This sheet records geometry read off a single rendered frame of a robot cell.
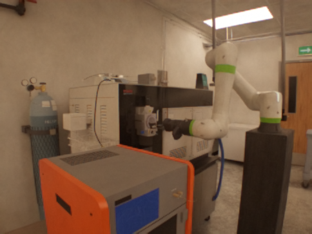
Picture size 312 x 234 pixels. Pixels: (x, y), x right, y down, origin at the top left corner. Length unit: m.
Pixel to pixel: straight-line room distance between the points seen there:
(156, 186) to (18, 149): 1.74
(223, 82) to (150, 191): 0.75
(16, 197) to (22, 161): 0.36
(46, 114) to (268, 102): 1.62
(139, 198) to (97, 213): 0.12
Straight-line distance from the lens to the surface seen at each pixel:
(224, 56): 1.15
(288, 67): 4.79
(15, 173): 2.21
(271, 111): 1.29
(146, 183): 0.54
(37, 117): 1.80
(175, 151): 1.63
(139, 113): 1.25
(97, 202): 0.46
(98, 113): 1.36
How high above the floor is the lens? 1.34
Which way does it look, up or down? 5 degrees down
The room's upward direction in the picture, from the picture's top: straight up
